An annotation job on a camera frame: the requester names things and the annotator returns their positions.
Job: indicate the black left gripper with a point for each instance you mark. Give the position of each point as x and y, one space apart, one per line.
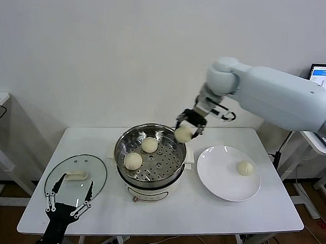
60 214

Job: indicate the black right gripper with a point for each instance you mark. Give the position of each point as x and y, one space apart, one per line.
195 118

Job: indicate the white steamed baozi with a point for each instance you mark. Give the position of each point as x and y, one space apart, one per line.
182 135
132 160
245 168
149 145

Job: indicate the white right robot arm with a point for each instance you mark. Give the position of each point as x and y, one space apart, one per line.
275 91

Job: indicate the stainless steel steamer basket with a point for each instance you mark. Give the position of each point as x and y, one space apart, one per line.
129 142

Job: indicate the white power strip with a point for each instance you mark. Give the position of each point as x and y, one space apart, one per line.
111 241

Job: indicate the white round plate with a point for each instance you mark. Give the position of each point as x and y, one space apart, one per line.
217 189

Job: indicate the white electric cooker base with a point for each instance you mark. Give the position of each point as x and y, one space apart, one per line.
149 193

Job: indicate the white laptop side table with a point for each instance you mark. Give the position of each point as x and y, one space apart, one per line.
313 142

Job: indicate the small red floor object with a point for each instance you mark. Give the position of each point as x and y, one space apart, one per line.
322 224

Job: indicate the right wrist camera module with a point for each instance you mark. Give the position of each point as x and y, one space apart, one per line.
225 115

